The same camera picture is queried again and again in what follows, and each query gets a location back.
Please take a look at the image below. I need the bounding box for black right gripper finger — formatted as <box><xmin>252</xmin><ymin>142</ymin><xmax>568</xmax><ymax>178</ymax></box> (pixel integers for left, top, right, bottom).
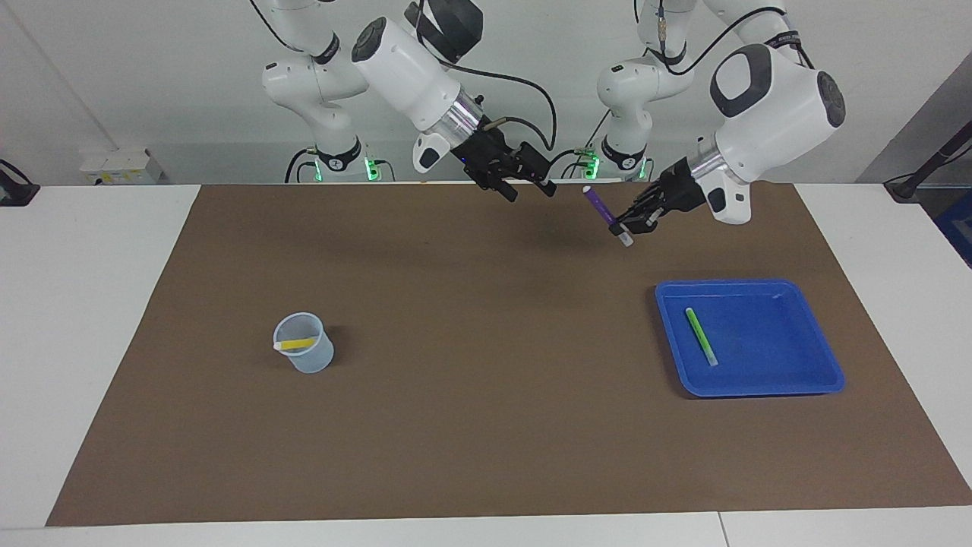
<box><xmin>515</xmin><ymin>143</ymin><xmax>558</xmax><ymax>199</ymax></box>
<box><xmin>483</xmin><ymin>169</ymin><xmax>522</xmax><ymax>204</ymax></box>

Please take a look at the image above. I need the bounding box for purple highlighter pen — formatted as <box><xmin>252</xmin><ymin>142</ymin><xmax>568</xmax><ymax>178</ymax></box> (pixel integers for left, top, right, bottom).
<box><xmin>581</xmin><ymin>185</ymin><xmax>634</xmax><ymax>248</ymax></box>

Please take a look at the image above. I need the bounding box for green highlighter pen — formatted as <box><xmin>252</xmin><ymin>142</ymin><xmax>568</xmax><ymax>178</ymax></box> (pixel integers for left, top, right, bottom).
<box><xmin>684</xmin><ymin>306</ymin><xmax>720</xmax><ymax>368</ymax></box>

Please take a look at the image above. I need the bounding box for blue plastic tray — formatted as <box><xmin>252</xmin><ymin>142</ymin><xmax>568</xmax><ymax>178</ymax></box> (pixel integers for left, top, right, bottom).
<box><xmin>655</xmin><ymin>279</ymin><xmax>847</xmax><ymax>400</ymax></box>

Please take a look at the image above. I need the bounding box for black stand pole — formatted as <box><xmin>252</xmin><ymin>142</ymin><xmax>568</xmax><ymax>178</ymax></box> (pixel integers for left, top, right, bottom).
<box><xmin>884</xmin><ymin>120</ymin><xmax>972</xmax><ymax>204</ymax></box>

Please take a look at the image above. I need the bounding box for brown table mat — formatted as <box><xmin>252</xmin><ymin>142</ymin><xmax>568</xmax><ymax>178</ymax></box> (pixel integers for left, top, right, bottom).
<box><xmin>46</xmin><ymin>184</ymin><xmax>972</xmax><ymax>527</ymax></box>

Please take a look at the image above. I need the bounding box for pale blue plastic cup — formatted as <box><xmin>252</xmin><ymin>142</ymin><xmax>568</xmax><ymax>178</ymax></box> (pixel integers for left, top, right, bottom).
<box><xmin>273</xmin><ymin>311</ymin><xmax>336</xmax><ymax>375</ymax></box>

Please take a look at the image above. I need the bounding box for blue crate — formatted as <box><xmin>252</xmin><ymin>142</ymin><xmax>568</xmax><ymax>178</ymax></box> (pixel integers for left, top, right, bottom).
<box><xmin>934</xmin><ymin>191</ymin><xmax>972</xmax><ymax>268</ymax></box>

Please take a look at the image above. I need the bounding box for white power strip box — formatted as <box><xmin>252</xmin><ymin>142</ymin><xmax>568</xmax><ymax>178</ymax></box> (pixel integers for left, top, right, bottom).
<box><xmin>79</xmin><ymin>147</ymin><xmax>165</xmax><ymax>186</ymax></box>

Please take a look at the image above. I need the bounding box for black base cable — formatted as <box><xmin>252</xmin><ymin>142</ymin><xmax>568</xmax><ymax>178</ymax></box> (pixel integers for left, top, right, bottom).
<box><xmin>284</xmin><ymin>147</ymin><xmax>318</xmax><ymax>184</ymax></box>
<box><xmin>547</xmin><ymin>110</ymin><xmax>614</xmax><ymax>181</ymax></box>

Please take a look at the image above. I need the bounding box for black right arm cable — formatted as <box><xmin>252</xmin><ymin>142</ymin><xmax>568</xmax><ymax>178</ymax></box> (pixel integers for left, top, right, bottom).
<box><xmin>448</xmin><ymin>62</ymin><xmax>560</xmax><ymax>157</ymax></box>

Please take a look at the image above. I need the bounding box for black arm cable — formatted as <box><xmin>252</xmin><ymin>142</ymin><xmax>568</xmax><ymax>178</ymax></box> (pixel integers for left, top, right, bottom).
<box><xmin>636</xmin><ymin>0</ymin><xmax>813</xmax><ymax>77</ymax></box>
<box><xmin>448</xmin><ymin>62</ymin><xmax>560</xmax><ymax>157</ymax></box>

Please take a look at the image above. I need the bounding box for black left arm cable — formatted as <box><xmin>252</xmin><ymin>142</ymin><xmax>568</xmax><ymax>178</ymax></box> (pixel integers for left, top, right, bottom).
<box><xmin>636</xmin><ymin>0</ymin><xmax>813</xmax><ymax>77</ymax></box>

